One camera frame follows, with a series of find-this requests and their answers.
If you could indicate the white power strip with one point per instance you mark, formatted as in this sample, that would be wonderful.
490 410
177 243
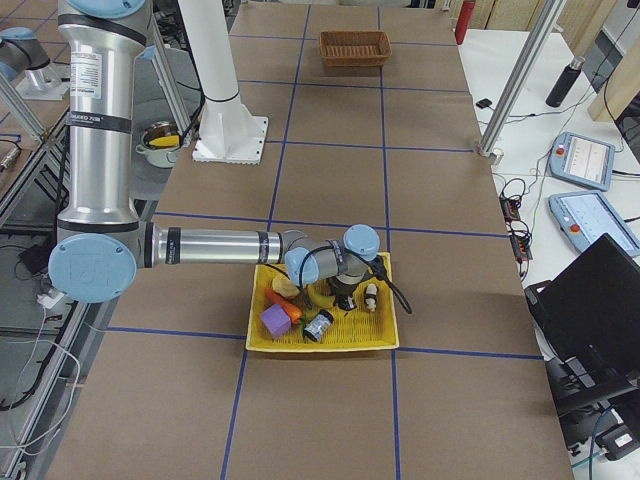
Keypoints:
49 299

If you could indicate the yellow tape roll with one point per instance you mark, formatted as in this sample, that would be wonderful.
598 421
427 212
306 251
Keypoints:
319 299

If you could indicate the aluminium frame post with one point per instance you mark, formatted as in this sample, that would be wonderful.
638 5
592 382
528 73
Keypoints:
524 64

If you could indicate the brown wicker basket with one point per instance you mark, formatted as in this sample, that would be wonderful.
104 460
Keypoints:
354 48

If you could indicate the croissant toy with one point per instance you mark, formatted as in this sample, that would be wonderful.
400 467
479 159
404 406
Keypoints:
284 287

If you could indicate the black monitor stand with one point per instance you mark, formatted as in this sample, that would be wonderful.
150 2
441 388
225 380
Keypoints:
586 383

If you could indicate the near teach pendant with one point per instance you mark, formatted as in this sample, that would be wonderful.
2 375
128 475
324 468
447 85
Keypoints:
585 216

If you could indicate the pot with yellow item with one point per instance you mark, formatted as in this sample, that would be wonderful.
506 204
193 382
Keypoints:
159 144

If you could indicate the far teach pendant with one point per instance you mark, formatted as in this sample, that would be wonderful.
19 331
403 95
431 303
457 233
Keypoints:
582 161

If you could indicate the teach pendant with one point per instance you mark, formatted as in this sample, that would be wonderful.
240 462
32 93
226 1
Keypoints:
582 161
585 216

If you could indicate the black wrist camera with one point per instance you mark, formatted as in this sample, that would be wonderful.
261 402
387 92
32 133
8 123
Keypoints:
378 268

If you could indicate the red bottle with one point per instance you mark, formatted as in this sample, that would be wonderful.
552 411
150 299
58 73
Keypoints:
463 20

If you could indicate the purple cube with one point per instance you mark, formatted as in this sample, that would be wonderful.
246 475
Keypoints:
276 321

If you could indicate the black laptop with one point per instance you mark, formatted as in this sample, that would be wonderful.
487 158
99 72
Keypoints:
593 304

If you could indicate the panda figurine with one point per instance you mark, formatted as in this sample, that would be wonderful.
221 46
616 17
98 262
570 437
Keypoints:
370 297

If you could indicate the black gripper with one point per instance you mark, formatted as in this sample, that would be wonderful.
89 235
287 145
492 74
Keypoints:
344 289

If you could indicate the black water bottle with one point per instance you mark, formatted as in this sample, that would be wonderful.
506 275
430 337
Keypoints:
565 82

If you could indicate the orange carrot toy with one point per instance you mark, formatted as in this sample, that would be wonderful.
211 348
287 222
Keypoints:
292 311

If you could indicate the white pedestal column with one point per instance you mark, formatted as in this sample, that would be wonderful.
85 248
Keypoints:
228 132

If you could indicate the black usb hub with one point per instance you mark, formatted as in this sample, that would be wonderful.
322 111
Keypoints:
518 231

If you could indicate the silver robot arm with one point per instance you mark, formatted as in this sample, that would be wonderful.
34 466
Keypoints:
102 242
26 64

